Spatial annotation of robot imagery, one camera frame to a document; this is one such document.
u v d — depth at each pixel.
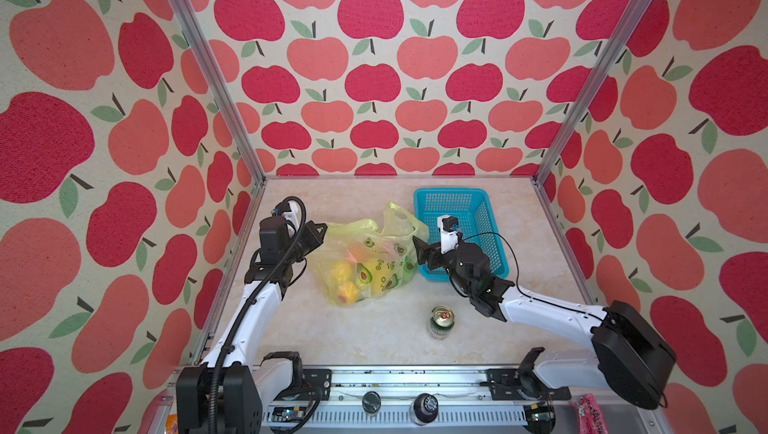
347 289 0.84
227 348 0.43
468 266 0.62
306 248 0.72
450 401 0.74
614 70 0.86
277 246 0.62
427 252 0.72
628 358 0.41
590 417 0.69
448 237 0.71
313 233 0.72
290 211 0.73
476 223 1.07
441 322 0.75
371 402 0.64
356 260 0.88
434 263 0.73
